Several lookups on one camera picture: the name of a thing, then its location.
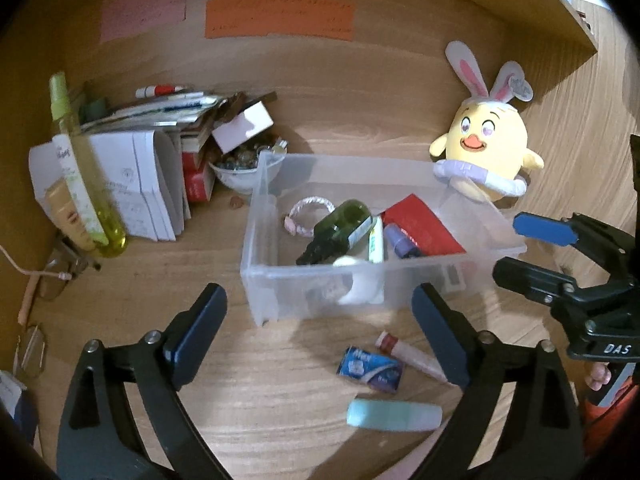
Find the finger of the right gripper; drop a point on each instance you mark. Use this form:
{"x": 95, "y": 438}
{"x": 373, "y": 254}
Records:
{"x": 535, "y": 283}
{"x": 555, "y": 232}

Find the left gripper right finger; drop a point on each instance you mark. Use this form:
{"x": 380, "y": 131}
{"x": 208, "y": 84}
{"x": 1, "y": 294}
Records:
{"x": 541, "y": 437}

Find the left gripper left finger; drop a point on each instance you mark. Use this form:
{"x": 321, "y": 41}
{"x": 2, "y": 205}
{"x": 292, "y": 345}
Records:
{"x": 98, "y": 437}

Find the teal white tube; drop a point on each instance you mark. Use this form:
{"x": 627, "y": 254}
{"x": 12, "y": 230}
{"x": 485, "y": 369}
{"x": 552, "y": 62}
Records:
{"x": 394, "y": 416}

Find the red envelope pouch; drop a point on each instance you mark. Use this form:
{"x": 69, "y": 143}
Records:
{"x": 423, "y": 226}

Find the purple black spray bottle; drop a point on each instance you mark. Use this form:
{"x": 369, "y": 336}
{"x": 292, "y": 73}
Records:
{"x": 401, "y": 243}

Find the pink white tube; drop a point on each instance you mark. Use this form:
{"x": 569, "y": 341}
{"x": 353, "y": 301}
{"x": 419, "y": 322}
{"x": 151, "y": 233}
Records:
{"x": 411, "y": 356}

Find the blue Max blade box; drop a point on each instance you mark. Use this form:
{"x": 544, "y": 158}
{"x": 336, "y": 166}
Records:
{"x": 378, "y": 372}

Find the dark green dropper bottle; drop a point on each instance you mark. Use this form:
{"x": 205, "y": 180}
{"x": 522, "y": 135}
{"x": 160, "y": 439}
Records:
{"x": 337, "y": 233}

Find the yellow chick plush toy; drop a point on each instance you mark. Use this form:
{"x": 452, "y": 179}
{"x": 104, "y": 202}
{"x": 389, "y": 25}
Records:
{"x": 485, "y": 148}

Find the eyeglasses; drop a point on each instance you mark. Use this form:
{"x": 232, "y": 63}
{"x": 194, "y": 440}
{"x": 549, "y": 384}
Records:
{"x": 30, "y": 352}

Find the blue white card box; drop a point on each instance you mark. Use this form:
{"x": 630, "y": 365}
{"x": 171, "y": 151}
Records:
{"x": 17, "y": 401}

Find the yellow green spray bottle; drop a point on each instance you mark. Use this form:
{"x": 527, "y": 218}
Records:
{"x": 82, "y": 176}

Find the beige cosmetic tube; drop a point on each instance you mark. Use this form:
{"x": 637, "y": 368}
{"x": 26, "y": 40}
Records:
{"x": 65, "y": 215}

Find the small wooden cork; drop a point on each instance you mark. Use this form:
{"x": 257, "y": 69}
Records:
{"x": 236, "y": 202}

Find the white folded paper booklets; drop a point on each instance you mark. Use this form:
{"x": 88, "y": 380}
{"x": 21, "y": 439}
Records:
{"x": 142, "y": 178}

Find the clear plastic storage bin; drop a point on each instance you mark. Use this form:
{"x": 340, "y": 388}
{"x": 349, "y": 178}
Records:
{"x": 278, "y": 289}

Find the white bowl of trinkets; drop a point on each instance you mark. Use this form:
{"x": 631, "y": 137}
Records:
{"x": 238, "y": 170}

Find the small white cardboard box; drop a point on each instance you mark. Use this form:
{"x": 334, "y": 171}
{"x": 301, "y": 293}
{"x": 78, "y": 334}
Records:
{"x": 249, "y": 123}

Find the stack of books and papers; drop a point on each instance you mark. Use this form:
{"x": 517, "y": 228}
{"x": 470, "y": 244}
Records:
{"x": 190, "y": 117}

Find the red white marker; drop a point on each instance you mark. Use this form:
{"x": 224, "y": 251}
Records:
{"x": 157, "y": 90}

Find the orange sticky note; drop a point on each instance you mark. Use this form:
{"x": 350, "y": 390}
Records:
{"x": 333, "y": 19}

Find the pink sticky note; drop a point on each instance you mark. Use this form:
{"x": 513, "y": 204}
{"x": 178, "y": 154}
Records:
{"x": 126, "y": 18}

